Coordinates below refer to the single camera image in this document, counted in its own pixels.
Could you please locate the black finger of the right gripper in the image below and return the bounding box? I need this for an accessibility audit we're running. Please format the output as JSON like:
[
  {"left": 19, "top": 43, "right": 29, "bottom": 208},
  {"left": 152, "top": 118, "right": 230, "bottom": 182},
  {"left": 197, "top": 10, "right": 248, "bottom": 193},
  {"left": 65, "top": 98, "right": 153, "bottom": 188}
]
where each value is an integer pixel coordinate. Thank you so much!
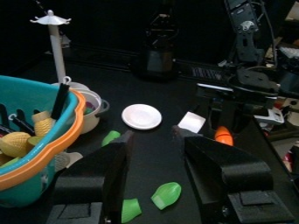
[
  {"left": 209, "top": 100, "right": 227, "bottom": 133},
  {"left": 230, "top": 104, "right": 252, "bottom": 137}
]

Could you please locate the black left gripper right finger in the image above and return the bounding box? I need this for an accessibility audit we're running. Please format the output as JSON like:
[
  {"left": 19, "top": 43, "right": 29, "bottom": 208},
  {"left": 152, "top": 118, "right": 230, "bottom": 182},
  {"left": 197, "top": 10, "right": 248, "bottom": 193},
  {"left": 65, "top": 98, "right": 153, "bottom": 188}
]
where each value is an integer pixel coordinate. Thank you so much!
[{"left": 171, "top": 125, "right": 295, "bottom": 224}]

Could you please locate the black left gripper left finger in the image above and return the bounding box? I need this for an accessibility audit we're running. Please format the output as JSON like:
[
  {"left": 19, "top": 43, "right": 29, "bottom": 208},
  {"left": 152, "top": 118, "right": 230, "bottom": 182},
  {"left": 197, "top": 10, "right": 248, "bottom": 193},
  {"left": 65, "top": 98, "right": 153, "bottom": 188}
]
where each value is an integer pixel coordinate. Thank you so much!
[{"left": 45, "top": 129, "right": 136, "bottom": 224}]

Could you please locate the orange toy carrot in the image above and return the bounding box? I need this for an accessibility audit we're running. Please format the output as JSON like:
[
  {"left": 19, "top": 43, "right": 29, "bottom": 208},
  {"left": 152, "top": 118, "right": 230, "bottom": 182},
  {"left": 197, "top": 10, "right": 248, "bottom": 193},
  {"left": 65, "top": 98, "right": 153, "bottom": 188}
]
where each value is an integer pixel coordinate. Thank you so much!
[{"left": 213, "top": 125, "right": 235, "bottom": 147}]

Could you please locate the white device box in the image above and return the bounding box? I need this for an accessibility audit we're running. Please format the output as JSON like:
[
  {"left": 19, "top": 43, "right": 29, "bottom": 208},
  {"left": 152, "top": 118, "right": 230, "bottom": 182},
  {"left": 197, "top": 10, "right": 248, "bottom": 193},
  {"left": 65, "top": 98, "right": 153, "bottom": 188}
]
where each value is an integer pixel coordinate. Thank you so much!
[{"left": 254, "top": 106, "right": 286, "bottom": 126}]

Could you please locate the white slotted toy utensil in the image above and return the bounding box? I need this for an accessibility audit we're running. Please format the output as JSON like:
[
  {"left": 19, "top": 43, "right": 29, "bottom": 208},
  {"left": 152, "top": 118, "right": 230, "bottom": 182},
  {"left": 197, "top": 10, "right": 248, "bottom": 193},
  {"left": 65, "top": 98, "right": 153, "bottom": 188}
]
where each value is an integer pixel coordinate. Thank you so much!
[{"left": 52, "top": 150, "right": 84, "bottom": 173}]

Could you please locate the teal basket with orange rim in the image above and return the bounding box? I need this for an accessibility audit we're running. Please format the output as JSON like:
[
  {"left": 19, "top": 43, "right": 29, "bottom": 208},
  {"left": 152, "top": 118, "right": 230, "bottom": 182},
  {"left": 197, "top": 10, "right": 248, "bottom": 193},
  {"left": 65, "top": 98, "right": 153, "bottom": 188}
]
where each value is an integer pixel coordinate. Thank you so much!
[{"left": 0, "top": 74, "right": 88, "bottom": 208}]

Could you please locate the green toy vegetable piece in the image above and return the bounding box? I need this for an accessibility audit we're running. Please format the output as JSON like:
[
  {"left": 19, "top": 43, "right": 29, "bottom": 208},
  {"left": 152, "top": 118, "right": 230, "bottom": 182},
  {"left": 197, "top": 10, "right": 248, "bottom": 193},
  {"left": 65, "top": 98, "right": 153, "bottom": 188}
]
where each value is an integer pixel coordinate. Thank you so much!
[
  {"left": 149, "top": 181, "right": 183, "bottom": 211},
  {"left": 100, "top": 129, "right": 123, "bottom": 148},
  {"left": 120, "top": 198, "right": 143, "bottom": 224}
]

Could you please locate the white round plate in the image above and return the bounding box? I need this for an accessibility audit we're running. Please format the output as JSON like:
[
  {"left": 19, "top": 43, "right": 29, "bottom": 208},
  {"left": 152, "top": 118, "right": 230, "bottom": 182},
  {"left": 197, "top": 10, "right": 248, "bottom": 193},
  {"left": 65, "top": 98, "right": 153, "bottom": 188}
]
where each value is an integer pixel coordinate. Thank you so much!
[{"left": 120, "top": 103, "right": 164, "bottom": 130}]

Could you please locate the white toy pot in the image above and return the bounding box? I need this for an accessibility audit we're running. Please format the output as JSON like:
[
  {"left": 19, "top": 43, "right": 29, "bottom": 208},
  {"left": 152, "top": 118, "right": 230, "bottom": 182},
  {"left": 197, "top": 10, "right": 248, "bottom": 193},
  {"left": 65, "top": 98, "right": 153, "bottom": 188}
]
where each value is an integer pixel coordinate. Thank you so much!
[{"left": 73, "top": 87, "right": 111, "bottom": 135}]

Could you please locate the yellow toy corn piece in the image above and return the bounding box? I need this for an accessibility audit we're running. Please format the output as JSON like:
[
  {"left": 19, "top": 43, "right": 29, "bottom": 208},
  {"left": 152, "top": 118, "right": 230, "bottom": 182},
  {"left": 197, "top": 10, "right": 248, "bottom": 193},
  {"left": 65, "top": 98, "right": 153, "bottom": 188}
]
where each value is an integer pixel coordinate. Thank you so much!
[
  {"left": 0, "top": 131, "right": 33, "bottom": 158},
  {"left": 31, "top": 110, "right": 57, "bottom": 138}
]

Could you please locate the green toy in pot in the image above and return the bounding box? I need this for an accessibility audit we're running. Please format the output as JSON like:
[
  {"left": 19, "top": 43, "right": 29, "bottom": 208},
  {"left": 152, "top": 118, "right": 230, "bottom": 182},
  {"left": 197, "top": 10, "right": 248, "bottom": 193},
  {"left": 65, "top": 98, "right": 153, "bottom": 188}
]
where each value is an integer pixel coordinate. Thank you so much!
[{"left": 83, "top": 106, "right": 97, "bottom": 116}]

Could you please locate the white utensil hanging stand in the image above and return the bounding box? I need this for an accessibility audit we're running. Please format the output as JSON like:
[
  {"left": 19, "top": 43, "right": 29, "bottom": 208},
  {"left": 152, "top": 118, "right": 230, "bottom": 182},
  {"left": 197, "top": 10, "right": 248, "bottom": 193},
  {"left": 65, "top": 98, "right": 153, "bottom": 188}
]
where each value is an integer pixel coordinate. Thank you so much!
[{"left": 29, "top": 9, "right": 91, "bottom": 92}]

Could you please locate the black camera stand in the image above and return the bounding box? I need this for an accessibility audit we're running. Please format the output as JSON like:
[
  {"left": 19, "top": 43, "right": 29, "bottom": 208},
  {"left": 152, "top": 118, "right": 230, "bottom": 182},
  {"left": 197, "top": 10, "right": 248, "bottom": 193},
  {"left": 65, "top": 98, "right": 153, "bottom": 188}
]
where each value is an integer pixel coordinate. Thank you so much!
[{"left": 132, "top": 0, "right": 181, "bottom": 82}]

